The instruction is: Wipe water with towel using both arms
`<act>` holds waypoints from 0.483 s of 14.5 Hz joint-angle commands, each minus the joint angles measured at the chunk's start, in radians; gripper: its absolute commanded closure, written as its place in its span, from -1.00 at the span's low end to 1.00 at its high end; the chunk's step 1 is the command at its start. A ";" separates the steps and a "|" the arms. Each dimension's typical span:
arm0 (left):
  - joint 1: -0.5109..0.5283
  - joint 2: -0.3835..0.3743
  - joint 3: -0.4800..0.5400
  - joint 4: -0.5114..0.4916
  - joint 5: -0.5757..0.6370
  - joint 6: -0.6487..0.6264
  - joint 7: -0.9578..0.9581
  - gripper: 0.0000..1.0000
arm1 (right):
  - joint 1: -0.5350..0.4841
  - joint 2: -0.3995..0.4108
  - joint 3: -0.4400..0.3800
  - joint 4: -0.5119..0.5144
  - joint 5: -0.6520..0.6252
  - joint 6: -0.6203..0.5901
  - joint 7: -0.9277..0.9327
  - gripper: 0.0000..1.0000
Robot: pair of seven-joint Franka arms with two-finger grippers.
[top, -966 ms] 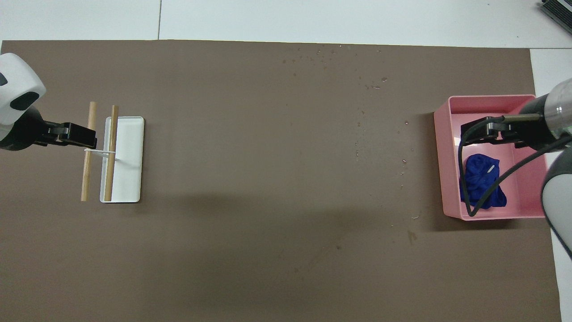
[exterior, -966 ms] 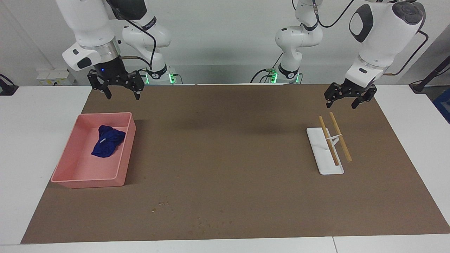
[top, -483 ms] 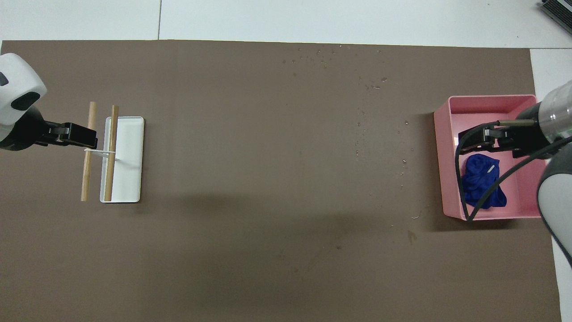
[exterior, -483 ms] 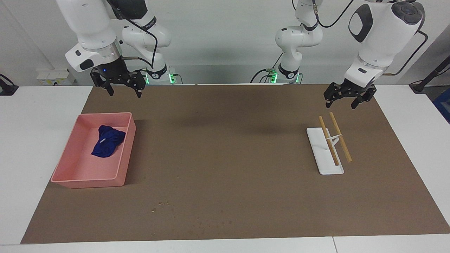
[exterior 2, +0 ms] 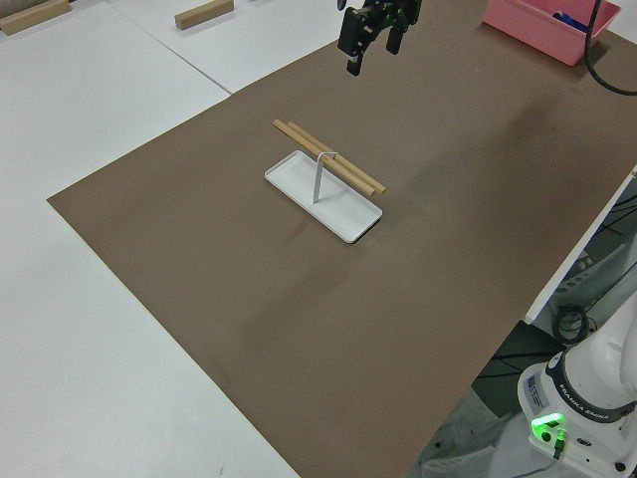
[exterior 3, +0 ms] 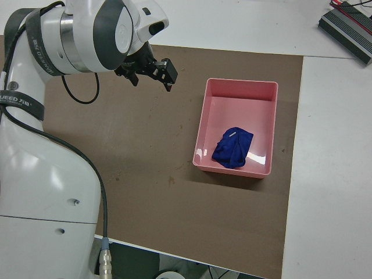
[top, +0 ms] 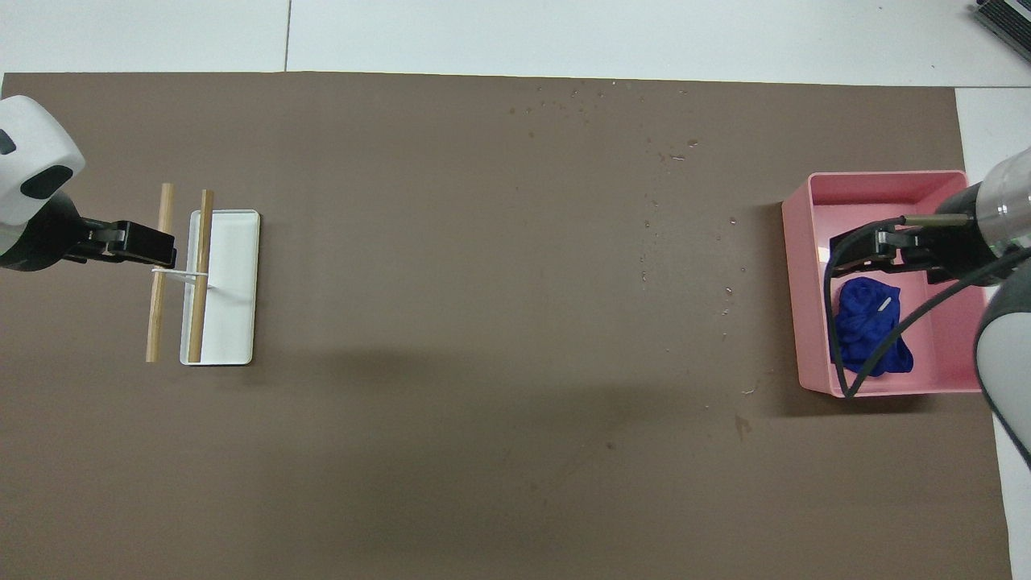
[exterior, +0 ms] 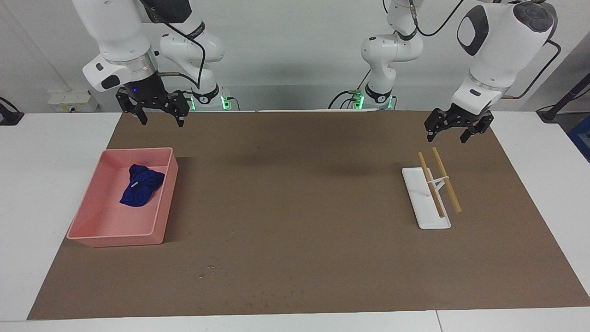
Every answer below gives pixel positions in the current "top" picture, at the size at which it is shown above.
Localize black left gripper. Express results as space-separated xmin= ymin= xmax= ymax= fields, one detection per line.
xmin=0 ymin=192 xmax=176 ymax=271

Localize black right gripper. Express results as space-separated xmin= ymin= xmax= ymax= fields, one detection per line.
xmin=830 ymin=187 xmax=1004 ymax=284

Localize blue towel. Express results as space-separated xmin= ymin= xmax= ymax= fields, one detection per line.
xmin=830 ymin=276 xmax=915 ymax=376

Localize wooden rack rod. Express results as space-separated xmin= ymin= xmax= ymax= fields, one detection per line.
xmin=188 ymin=189 xmax=215 ymax=363
xmin=146 ymin=183 xmax=174 ymax=363

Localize pink plastic bin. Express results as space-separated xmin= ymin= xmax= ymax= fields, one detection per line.
xmin=781 ymin=170 xmax=1000 ymax=398

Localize grey ribbed device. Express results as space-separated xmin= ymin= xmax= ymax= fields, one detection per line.
xmin=971 ymin=0 xmax=1031 ymax=51

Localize brown table mat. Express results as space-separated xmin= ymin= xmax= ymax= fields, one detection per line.
xmin=0 ymin=71 xmax=1013 ymax=580

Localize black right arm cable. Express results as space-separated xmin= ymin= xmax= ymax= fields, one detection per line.
xmin=828 ymin=213 xmax=1031 ymax=400

